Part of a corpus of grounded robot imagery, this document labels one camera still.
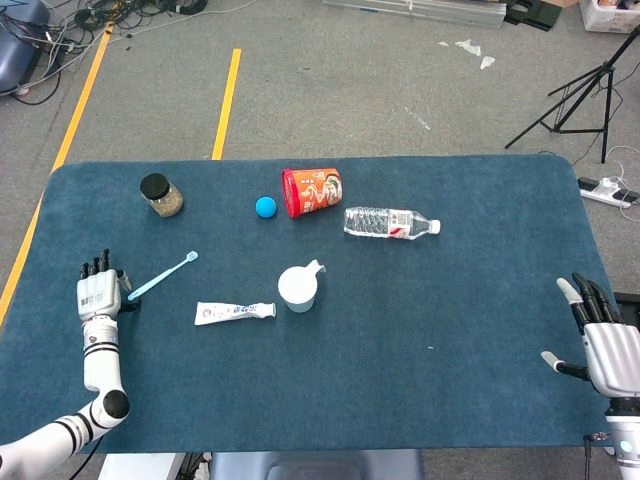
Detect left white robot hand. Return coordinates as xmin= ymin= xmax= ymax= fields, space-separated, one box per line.
xmin=76 ymin=248 xmax=143 ymax=321

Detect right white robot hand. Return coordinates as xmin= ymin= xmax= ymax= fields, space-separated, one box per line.
xmin=540 ymin=272 xmax=640 ymax=399

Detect light blue toothbrush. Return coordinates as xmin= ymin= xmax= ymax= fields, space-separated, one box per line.
xmin=127 ymin=250 xmax=200 ymax=302

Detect white toothpaste tube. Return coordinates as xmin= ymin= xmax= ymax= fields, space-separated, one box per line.
xmin=193 ymin=300 xmax=277 ymax=327

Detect red snack canister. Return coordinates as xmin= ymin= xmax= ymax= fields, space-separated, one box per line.
xmin=281 ymin=167 xmax=345 ymax=221

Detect glass jar black lid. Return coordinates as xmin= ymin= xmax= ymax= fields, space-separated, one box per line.
xmin=139 ymin=172 xmax=185 ymax=219

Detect white power strip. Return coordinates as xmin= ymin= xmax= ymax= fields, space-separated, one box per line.
xmin=577 ymin=176 xmax=640 ymax=209

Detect blue carpet table cover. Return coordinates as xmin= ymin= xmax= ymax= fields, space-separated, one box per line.
xmin=0 ymin=154 xmax=626 ymax=455

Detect blue grey padded seat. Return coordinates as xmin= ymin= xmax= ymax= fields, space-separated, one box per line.
xmin=0 ymin=0 xmax=51 ymax=96

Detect clear plastic water bottle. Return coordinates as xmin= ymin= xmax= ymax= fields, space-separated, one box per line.
xmin=343 ymin=205 xmax=442 ymax=242

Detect blue grey robot torso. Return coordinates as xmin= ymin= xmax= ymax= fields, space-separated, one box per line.
xmin=208 ymin=449 xmax=425 ymax=480

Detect black tripod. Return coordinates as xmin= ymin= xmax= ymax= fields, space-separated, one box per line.
xmin=504 ymin=24 xmax=640 ymax=165

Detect white plastic basket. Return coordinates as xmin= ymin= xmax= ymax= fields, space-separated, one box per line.
xmin=579 ymin=0 xmax=640 ymax=35

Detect long aluminium profile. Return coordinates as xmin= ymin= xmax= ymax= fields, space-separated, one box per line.
xmin=322 ymin=0 xmax=506 ymax=30

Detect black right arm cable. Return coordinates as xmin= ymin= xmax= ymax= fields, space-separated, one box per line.
xmin=582 ymin=432 xmax=611 ymax=480

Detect thin white cable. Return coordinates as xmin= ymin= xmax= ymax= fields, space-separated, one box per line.
xmin=569 ymin=144 xmax=640 ymax=221

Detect pale blue handled cup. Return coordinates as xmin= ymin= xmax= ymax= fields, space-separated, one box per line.
xmin=277 ymin=258 xmax=327 ymax=315

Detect black cable bundle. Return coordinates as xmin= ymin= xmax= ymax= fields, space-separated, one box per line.
xmin=44 ymin=0 xmax=209 ymax=51

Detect black flat bracket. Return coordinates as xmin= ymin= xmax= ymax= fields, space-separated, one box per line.
xmin=503 ymin=0 xmax=561 ymax=32

